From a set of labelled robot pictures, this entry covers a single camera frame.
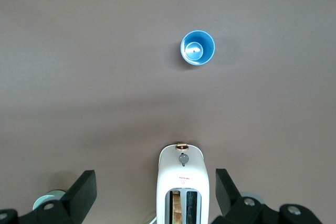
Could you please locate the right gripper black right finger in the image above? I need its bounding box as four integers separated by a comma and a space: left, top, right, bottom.
212, 168, 283, 224

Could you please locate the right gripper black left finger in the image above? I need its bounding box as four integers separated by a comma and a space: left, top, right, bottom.
18, 170, 97, 224

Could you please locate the blue plastic cup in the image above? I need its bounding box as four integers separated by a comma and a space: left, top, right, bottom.
180, 29, 216, 65

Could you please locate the pale blue bowl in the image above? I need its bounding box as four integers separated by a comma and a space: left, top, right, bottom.
240, 191, 266, 205

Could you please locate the mint green bowl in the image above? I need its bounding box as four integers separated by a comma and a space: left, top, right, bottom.
33, 189, 66, 211

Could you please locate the white two-slot toaster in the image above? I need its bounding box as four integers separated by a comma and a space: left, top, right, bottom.
156, 142, 210, 224

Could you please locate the brown bread slice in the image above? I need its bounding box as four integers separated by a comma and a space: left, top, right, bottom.
172, 191, 183, 224

